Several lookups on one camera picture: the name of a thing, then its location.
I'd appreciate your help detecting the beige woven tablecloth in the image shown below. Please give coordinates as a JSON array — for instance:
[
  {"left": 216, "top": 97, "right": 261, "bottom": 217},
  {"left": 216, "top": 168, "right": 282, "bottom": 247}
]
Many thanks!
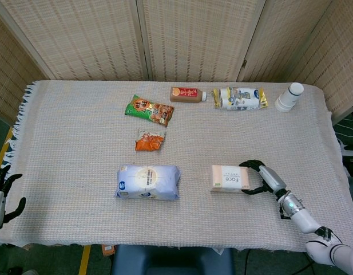
[{"left": 0, "top": 80, "right": 353, "bottom": 253}]

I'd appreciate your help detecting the woven folding screen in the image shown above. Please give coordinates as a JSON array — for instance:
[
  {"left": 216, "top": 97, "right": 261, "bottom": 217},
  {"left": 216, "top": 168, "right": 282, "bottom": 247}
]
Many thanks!
[{"left": 0, "top": 0, "right": 353, "bottom": 124}]

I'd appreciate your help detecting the white cable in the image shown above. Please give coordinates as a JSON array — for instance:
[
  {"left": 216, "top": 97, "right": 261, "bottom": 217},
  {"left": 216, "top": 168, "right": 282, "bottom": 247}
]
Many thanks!
[{"left": 335, "top": 114, "right": 353, "bottom": 140}]

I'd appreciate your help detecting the white cylindrical bottle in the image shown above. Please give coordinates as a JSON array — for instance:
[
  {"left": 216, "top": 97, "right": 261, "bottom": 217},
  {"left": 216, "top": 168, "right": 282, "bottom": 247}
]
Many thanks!
[{"left": 275, "top": 82, "right": 304, "bottom": 113}]

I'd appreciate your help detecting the small brown wooden crate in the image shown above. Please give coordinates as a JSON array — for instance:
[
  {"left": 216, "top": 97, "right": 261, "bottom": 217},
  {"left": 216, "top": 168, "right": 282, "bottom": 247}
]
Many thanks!
[{"left": 101, "top": 243, "right": 116, "bottom": 257}]

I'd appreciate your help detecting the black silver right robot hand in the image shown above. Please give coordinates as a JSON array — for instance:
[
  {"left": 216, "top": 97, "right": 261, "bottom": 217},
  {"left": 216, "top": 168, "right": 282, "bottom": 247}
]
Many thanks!
[{"left": 238, "top": 159, "right": 288, "bottom": 197}]

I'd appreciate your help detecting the dark blue chair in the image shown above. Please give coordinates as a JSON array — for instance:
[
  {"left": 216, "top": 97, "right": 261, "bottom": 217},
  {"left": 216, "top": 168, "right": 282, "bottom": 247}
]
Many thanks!
[{"left": 111, "top": 245, "right": 236, "bottom": 275}]

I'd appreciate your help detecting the orange snack bag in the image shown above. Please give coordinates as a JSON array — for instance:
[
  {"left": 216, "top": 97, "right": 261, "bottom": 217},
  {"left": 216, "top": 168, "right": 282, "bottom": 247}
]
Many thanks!
[{"left": 135, "top": 128, "right": 168, "bottom": 152}]

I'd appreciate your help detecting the green snack bag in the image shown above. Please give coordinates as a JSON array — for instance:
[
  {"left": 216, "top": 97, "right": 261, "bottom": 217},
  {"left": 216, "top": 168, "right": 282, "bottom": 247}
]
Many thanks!
[{"left": 124, "top": 94, "right": 175, "bottom": 128}]

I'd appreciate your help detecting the white yellow snack pack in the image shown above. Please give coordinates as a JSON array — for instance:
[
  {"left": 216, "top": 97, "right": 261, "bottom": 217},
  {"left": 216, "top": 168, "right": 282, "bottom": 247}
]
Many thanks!
[{"left": 212, "top": 87, "right": 269, "bottom": 111}]

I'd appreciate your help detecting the brown drink bottle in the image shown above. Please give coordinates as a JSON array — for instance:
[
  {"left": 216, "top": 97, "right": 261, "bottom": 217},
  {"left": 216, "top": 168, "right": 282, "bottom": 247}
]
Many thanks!
[{"left": 169, "top": 87, "right": 208, "bottom": 103}]

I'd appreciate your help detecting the blue white wipes pack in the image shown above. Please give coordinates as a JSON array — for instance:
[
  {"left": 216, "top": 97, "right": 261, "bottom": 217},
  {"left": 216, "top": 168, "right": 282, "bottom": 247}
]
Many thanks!
[{"left": 115, "top": 164, "right": 181, "bottom": 201}]

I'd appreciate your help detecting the white face tissue pack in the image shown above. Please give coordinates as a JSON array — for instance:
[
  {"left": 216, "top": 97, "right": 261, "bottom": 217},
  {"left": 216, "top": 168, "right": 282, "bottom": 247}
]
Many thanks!
[{"left": 210, "top": 164, "right": 251, "bottom": 193}]

